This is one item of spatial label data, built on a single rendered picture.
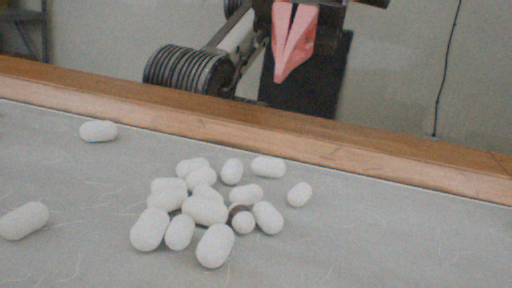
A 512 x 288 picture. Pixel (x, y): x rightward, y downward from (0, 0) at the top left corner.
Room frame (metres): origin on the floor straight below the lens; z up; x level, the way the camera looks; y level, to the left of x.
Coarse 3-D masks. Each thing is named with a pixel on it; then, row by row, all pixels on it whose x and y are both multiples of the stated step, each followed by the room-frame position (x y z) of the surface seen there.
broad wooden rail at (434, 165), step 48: (0, 96) 0.50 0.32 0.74; (48, 96) 0.50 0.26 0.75; (96, 96) 0.50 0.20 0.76; (144, 96) 0.52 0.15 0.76; (192, 96) 0.55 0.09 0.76; (240, 144) 0.45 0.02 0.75; (288, 144) 0.46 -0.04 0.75; (336, 144) 0.46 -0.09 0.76; (384, 144) 0.48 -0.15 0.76; (432, 144) 0.51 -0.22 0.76; (480, 192) 0.42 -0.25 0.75
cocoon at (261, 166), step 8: (256, 160) 0.39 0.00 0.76; (264, 160) 0.39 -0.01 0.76; (272, 160) 0.39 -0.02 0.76; (280, 160) 0.39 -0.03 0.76; (256, 168) 0.38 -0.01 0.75; (264, 168) 0.38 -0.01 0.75; (272, 168) 0.38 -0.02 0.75; (280, 168) 0.39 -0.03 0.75; (264, 176) 0.39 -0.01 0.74; (272, 176) 0.39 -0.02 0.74; (280, 176) 0.39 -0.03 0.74
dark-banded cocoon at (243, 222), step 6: (234, 204) 0.30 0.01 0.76; (228, 210) 0.29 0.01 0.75; (234, 216) 0.28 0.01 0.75; (240, 216) 0.28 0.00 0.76; (246, 216) 0.28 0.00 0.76; (252, 216) 0.28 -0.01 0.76; (234, 222) 0.28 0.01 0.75; (240, 222) 0.28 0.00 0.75; (246, 222) 0.28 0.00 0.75; (252, 222) 0.28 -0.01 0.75; (234, 228) 0.28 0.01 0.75; (240, 228) 0.28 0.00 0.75; (246, 228) 0.28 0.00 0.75; (252, 228) 0.28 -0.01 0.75
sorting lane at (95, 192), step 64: (0, 128) 0.41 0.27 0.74; (64, 128) 0.44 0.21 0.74; (128, 128) 0.46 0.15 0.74; (0, 192) 0.29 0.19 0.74; (64, 192) 0.30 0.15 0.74; (128, 192) 0.32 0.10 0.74; (320, 192) 0.37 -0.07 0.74; (384, 192) 0.40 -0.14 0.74; (0, 256) 0.21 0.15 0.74; (64, 256) 0.22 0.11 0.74; (128, 256) 0.23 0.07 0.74; (192, 256) 0.24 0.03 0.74; (256, 256) 0.26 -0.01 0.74; (320, 256) 0.27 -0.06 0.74; (384, 256) 0.28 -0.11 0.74; (448, 256) 0.29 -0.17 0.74
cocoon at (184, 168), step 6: (180, 162) 0.36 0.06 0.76; (186, 162) 0.35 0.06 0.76; (192, 162) 0.36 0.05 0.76; (198, 162) 0.36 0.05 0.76; (204, 162) 0.36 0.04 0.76; (180, 168) 0.35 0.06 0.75; (186, 168) 0.35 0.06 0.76; (192, 168) 0.35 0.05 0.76; (198, 168) 0.36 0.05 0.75; (180, 174) 0.35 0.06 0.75; (186, 174) 0.35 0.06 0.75
